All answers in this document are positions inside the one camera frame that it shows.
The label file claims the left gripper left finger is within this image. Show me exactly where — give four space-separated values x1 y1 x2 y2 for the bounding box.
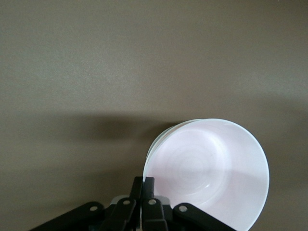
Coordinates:
30 176 143 231

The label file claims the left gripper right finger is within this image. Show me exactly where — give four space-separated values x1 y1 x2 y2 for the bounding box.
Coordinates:
141 177 235 231

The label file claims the pink plastic bowl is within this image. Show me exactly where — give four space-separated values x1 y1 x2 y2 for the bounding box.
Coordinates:
142 117 270 231

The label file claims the white plastic bowl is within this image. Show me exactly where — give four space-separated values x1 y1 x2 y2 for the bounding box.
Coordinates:
145 118 205 162

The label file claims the brown table cover sheet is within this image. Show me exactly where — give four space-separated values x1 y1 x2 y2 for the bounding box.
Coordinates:
0 0 308 231

